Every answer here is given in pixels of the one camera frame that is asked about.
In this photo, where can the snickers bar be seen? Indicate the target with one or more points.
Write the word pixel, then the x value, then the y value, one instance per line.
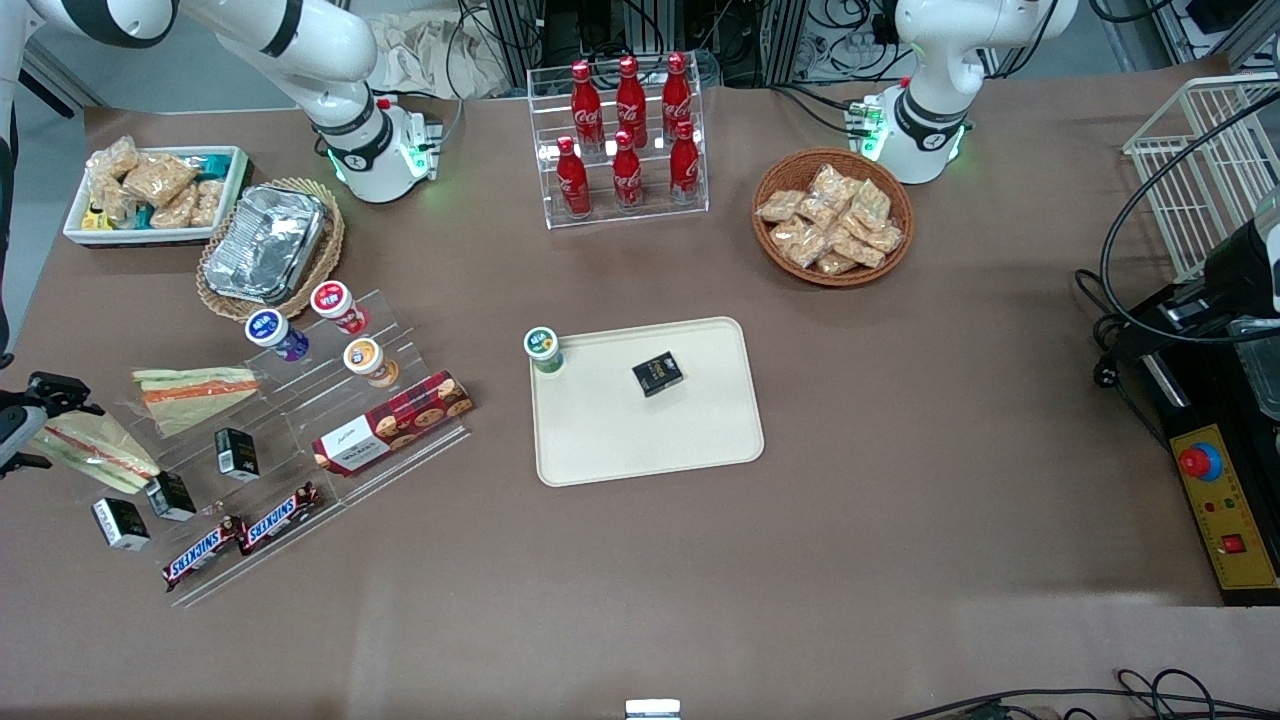
pixel 280 518
pixel 200 555

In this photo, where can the clear bag brown snack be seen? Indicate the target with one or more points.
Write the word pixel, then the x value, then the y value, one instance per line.
pixel 780 206
pixel 835 265
pixel 797 242
pixel 115 158
pixel 158 178
pixel 832 184
pixel 208 202
pixel 817 212
pixel 882 238
pixel 175 210
pixel 110 200
pixel 871 204
pixel 857 250

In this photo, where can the small black white box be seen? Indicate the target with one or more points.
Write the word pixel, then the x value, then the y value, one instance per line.
pixel 171 495
pixel 237 452
pixel 120 523

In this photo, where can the green lid cup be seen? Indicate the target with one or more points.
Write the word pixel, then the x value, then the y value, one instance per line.
pixel 542 347

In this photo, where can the purple lid cup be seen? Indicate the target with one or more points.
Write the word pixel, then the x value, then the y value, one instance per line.
pixel 272 331

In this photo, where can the flat wicker basket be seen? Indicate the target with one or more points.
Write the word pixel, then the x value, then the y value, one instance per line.
pixel 337 235

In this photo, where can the orange lid cup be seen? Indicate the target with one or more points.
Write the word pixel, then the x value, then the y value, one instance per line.
pixel 366 358

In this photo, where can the red plaid cookie box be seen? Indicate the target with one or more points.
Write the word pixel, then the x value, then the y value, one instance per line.
pixel 400 420

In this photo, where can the small black box gold print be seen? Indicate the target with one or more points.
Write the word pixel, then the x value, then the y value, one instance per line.
pixel 657 374

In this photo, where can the red coca cola bottle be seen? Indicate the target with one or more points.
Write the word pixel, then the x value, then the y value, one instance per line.
pixel 677 95
pixel 586 105
pixel 685 168
pixel 627 178
pixel 631 100
pixel 573 185

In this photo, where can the black machine with cylinder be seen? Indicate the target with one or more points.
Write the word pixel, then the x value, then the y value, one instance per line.
pixel 1235 270

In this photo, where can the clear acrylic bottle rack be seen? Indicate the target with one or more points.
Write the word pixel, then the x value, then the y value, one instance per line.
pixel 650 215

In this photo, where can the round wicker bowl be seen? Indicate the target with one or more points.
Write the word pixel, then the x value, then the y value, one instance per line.
pixel 860 279

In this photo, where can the grey black slanted bar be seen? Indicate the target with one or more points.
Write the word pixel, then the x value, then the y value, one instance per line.
pixel 60 82

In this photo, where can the crumpled beige cloth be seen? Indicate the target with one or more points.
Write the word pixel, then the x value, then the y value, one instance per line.
pixel 430 55

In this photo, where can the yellow snack packet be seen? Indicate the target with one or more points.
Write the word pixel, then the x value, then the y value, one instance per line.
pixel 95 219

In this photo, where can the teal snack packet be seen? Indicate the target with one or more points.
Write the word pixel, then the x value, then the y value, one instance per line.
pixel 210 163

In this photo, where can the triangle sandwich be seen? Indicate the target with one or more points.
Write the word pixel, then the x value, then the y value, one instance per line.
pixel 195 392
pixel 100 455

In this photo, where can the clear acrylic stepped stand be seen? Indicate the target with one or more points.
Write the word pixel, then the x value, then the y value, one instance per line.
pixel 420 452

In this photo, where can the white rectangular bin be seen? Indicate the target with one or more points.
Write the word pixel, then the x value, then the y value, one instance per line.
pixel 150 238

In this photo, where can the red lid cup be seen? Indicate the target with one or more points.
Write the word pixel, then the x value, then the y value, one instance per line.
pixel 334 302

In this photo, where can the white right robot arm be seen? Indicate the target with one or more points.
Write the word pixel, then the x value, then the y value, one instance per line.
pixel 300 40

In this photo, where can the small white object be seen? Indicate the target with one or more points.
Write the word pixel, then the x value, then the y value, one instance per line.
pixel 652 710

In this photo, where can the cream plastic tray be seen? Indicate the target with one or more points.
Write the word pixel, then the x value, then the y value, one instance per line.
pixel 650 440

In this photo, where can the aluminium foil container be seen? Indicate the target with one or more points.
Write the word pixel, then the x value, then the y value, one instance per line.
pixel 265 245

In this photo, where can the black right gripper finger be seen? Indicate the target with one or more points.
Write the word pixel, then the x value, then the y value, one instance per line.
pixel 25 463
pixel 62 390

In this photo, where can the yellow emergency stop panel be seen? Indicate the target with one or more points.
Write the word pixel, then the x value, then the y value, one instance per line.
pixel 1225 510

